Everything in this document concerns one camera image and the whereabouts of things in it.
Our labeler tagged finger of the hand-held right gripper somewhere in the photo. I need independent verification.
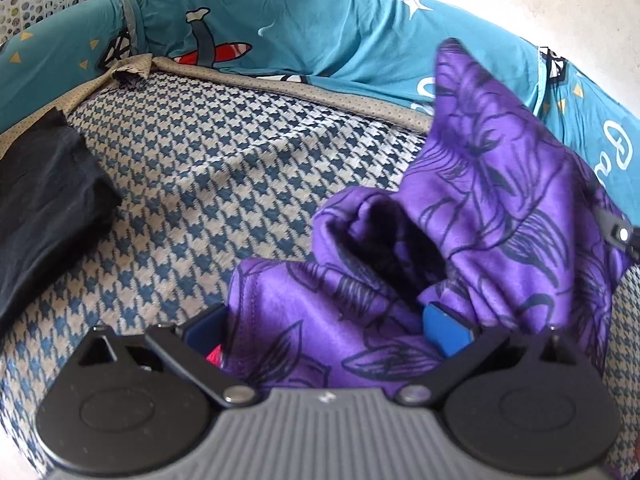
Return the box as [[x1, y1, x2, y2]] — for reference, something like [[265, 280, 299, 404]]
[[595, 180, 640, 263]]

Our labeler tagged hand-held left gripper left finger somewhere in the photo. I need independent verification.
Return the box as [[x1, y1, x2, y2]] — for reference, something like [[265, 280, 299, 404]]
[[75, 305, 258, 408]]

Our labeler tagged teal printed sofa cover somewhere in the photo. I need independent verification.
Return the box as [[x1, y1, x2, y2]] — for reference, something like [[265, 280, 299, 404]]
[[0, 0, 640, 211]]

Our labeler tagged purple floral garment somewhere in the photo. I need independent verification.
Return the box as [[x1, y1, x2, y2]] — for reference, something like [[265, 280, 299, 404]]
[[227, 37, 636, 396]]

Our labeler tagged houndstooth seat cover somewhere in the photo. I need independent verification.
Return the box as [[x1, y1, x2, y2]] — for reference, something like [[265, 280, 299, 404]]
[[0, 70, 640, 480]]

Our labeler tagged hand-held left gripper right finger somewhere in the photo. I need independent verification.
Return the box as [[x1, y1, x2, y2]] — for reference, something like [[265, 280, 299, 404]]
[[395, 302, 576, 407]]

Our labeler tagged black folded garment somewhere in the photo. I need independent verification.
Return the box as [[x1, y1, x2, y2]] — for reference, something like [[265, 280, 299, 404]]
[[0, 110, 123, 333]]

